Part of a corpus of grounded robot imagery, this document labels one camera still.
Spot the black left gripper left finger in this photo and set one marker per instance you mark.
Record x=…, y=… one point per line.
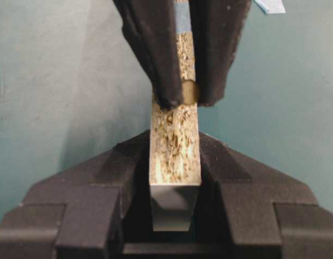
x=77, y=213

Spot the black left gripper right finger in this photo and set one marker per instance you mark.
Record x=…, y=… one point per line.
x=255, y=211

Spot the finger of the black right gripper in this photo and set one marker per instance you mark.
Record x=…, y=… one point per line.
x=149, y=28
x=216, y=28

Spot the small wooden dowel rod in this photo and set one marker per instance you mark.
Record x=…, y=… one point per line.
x=190, y=92

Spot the white particle board plank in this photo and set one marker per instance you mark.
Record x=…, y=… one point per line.
x=174, y=166

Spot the pale blue tape scrap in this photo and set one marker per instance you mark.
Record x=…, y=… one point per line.
x=271, y=6

